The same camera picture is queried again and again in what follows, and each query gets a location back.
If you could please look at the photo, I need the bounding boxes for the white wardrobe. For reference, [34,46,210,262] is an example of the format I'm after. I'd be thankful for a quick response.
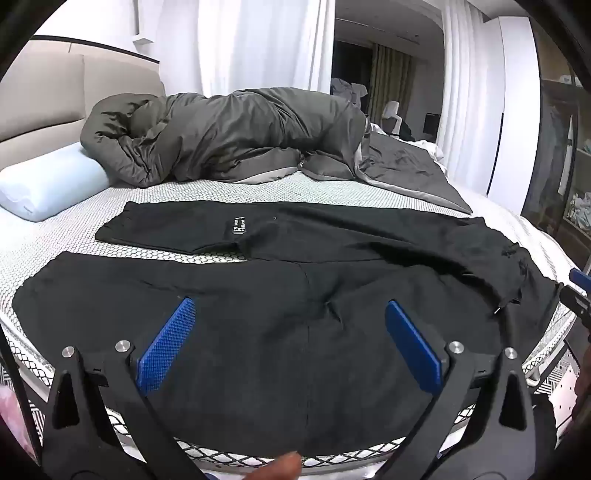
[487,14,542,217]

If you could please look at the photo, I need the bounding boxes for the black pants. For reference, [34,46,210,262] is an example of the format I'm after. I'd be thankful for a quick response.
[11,200,561,457]

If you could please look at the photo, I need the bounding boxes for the black monitor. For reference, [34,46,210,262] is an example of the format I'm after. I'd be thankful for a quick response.
[422,112,442,142]

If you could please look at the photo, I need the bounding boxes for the person's left hand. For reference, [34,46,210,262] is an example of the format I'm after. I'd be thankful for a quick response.
[259,451,303,480]

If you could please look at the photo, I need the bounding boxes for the grey clothes pile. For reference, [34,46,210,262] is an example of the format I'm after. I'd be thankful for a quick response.
[330,78,370,112]

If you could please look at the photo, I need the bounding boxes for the light blue pillow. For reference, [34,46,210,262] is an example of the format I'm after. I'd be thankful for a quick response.
[0,141,114,222]

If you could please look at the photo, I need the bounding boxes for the bed with honeycomb-pattern mattress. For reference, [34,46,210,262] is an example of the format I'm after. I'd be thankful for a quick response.
[0,171,578,467]

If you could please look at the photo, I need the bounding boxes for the grey duvet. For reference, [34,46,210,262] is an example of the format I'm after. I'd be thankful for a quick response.
[79,87,474,215]

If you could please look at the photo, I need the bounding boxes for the black and white patterned rug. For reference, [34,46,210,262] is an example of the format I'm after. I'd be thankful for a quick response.
[538,367,580,400]

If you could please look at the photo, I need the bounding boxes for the white office chair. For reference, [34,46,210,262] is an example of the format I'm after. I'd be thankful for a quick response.
[381,100,403,137]

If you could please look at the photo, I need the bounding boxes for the beige padded headboard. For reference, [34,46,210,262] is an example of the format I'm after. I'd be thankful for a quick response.
[0,39,167,160]

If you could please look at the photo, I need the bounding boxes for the glass-door cabinet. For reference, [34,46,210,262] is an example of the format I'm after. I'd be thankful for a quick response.
[521,23,591,278]

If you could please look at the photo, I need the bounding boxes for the olive curtain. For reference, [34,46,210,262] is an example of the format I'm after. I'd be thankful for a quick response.
[367,41,414,125]

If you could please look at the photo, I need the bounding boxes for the white sheer curtain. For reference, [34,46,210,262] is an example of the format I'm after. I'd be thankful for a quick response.
[436,0,506,176]
[196,0,335,95]

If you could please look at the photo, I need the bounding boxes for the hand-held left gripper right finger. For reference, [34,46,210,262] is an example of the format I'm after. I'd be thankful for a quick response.
[385,300,539,480]

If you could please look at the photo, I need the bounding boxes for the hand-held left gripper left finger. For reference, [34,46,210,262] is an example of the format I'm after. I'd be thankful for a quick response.
[41,298,204,480]

